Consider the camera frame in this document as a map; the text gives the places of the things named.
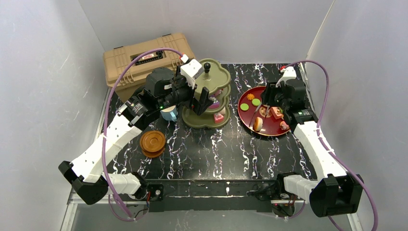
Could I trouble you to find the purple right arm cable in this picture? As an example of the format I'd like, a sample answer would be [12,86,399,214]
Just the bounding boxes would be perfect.
[280,60,379,231]

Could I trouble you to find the green three-tier serving stand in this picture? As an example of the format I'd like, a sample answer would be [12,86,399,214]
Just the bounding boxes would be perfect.
[181,58,231,128]

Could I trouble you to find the orange glazed donut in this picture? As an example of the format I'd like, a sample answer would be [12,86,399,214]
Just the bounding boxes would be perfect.
[252,116,264,132]

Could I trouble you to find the round yellow biscuit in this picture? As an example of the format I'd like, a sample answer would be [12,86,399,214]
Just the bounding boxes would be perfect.
[258,106,271,118]

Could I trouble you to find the red round lacquer tray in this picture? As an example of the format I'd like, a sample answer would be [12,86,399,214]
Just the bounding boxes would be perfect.
[238,86,290,136]

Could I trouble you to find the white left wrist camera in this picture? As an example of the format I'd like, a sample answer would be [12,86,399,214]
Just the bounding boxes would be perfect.
[180,59,204,89]

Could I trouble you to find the stacked brown wooden coasters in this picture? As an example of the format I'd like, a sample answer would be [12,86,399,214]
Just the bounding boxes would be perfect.
[140,130,166,158]

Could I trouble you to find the green macaron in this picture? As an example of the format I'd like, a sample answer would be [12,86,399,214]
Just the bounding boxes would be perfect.
[240,103,249,111]
[251,98,261,107]

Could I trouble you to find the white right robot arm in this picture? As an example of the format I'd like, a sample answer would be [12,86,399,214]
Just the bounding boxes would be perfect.
[261,79,363,217]

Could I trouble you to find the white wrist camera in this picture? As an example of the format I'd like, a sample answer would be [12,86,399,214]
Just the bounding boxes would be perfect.
[276,66,297,88]
[180,59,204,89]

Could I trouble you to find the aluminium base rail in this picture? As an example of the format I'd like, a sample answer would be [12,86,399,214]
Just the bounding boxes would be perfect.
[60,180,364,231]

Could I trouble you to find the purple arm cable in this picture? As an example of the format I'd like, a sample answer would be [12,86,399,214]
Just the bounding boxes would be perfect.
[101,48,189,223]
[280,60,379,231]

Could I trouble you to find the tan plastic toolbox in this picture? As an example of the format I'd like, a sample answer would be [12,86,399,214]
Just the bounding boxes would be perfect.
[102,32,197,96]

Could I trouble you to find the blue mug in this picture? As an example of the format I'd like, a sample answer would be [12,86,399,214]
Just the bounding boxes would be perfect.
[160,105,178,122]

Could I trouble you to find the purple frosted cake slice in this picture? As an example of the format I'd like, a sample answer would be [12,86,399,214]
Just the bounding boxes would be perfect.
[208,97,220,109]

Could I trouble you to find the pink swirl roll cake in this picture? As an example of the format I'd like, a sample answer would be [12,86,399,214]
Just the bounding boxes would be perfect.
[280,121,290,131]

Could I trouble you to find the orange flower cookie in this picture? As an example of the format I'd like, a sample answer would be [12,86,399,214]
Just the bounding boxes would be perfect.
[246,93,255,101]

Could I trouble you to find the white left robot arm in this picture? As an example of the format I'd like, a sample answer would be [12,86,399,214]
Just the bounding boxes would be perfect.
[58,65,212,205]

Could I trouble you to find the pink sprinkled cake slice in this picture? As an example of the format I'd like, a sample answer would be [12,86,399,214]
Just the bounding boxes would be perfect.
[213,113,225,124]

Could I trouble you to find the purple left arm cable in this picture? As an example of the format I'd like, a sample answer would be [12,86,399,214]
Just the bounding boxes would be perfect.
[101,48,189,223]

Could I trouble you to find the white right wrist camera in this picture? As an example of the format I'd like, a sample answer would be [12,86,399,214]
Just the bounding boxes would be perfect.
[276,66,297,88]

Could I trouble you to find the red layered cake square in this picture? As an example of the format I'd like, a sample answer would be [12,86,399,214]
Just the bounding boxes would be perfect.
[213,90,222,97]

